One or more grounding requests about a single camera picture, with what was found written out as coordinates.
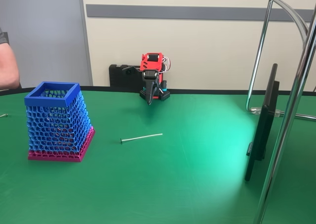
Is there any grey shirt sleeve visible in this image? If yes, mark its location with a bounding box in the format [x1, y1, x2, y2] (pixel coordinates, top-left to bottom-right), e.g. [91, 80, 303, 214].
[0, 27, 10, 45]

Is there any chrome tube stand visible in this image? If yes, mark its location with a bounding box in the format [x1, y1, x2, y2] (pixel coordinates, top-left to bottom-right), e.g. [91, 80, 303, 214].
[245, 0, 316, 224]

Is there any black LED light panel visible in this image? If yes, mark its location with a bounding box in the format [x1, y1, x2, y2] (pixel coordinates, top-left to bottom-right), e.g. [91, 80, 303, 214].
[244, 63, 281, 182]

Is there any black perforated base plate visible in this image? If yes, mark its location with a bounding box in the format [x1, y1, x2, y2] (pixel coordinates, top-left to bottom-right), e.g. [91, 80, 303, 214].
[139, 88, 171, 101]

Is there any clear plastic clip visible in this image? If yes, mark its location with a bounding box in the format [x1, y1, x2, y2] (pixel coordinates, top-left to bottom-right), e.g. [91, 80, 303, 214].
[250, 106, 285, 117]

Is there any blue and pink mesh basket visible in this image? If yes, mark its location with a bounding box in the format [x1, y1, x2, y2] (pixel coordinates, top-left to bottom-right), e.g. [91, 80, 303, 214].
[24, 82, 96, 163]

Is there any thin white stick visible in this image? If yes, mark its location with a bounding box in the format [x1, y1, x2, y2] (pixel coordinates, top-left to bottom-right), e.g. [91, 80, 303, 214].
[120, 133, 163, 145]

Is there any white red servo cable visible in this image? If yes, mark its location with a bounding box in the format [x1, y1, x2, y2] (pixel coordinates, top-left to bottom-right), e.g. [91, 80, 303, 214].
[161, 56, 174, 74]

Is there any green table cover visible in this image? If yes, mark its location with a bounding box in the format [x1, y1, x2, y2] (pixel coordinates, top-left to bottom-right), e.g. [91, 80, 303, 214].
[0, 85, 316, 224]

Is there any grey wall rail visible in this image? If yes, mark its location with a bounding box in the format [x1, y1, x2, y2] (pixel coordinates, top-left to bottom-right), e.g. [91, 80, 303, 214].
[85, 3, 316, 22]

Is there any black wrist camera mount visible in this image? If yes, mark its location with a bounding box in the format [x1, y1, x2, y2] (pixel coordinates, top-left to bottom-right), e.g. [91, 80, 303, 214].
[121, 65, 143, 77]

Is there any black plastic tool case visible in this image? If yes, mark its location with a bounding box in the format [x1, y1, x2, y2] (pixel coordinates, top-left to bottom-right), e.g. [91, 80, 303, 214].
[109, 64, 144, 88]

